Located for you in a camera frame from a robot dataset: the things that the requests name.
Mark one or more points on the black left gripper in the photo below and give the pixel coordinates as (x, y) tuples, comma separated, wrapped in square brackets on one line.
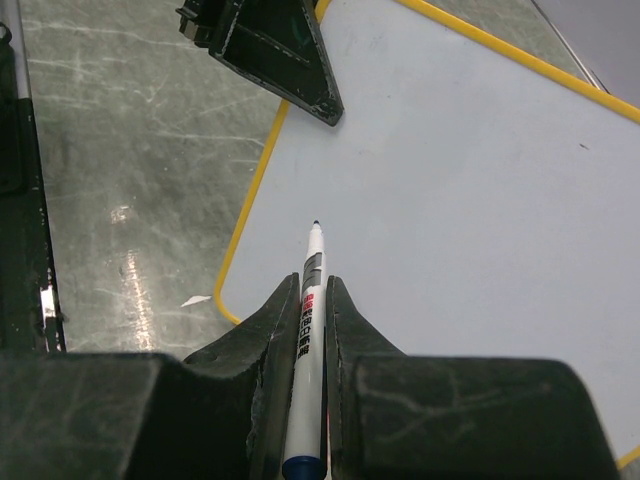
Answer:
[(277, 45)]

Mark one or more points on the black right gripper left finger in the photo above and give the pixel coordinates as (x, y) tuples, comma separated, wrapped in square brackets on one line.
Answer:
[(217, 414)]

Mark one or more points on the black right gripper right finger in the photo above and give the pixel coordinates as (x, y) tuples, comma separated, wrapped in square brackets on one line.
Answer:
[(397, 416)]

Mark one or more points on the white blue whiteboard marker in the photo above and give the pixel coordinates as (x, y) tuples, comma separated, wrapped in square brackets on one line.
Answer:
[(305, 449)]

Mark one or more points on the yellow framed whiteboard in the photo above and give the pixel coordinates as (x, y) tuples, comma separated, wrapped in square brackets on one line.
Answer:
[(475, 199)]

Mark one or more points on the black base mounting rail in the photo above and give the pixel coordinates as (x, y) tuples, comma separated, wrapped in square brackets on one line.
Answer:
[(31, 319)]

